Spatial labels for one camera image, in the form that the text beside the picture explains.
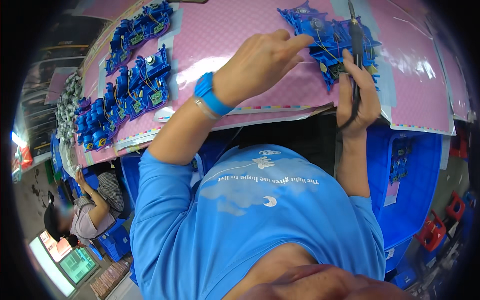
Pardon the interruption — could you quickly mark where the person's left hand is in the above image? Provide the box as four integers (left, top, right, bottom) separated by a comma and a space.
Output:
212, 29, 315, 108

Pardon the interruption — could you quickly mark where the person's right hand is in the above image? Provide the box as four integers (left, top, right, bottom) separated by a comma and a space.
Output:
336, 49, 382, 138

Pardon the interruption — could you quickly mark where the blue toy housing with wires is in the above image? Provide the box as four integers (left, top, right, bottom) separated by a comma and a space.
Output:
308, 18, 383, 92

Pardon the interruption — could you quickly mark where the black soldering iron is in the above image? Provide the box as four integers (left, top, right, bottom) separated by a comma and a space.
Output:
337, 0, 367, 130

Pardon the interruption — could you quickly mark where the large pink patterned mat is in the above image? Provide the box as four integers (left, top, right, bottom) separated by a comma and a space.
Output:
74, 0, 457, 167

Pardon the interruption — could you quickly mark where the blue wrist watch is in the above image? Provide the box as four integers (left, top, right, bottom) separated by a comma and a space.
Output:
194, 72, 235, 117

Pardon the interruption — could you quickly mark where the blue toy housing with motor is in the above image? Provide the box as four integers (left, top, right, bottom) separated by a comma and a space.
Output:
277, 1, 331, 38

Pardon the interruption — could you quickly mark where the narrow pink patterned mat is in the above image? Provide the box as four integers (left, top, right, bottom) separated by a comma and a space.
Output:
427, 0, 474, 122

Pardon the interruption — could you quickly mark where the red plastic stool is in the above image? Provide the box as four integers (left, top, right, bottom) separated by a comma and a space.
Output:
449, 128, 470, 160
445, 190, 467, 223
415, 209, 448, 253

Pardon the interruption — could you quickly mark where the large blue plastic crate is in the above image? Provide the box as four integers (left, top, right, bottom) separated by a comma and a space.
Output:
367, 125, 444, 251

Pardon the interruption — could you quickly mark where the row of blue toy housings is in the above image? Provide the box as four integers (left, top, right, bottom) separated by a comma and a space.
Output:
74, 44, 172, 153
105, 1, 174, 76

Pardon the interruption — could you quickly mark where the person's body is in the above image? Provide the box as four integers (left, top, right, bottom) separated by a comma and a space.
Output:
129, 144, 413, 300

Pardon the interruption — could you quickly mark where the low blue plastic crate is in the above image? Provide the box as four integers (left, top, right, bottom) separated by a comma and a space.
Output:
384, 239, 418, 290

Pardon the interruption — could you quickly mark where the heap of grey small parts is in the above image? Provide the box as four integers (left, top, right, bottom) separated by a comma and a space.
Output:
55, 72, 84, 146

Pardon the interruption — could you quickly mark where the stack of small blue crates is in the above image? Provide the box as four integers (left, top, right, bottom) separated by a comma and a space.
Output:
97, 218, 133, 262

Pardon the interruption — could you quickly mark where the red bag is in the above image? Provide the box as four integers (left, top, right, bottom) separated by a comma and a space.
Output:
16, 145, 34, 170

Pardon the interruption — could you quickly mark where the stack of brown cartons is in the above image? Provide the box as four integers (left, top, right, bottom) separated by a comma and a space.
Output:
89, 256, 134, 299

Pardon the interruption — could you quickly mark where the lit monitor screen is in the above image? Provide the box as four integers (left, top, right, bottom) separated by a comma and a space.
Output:
29, 230, 101, 298

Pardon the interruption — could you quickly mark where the silver bracelet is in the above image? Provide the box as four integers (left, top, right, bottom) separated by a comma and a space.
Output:
193, 95, 222, 121

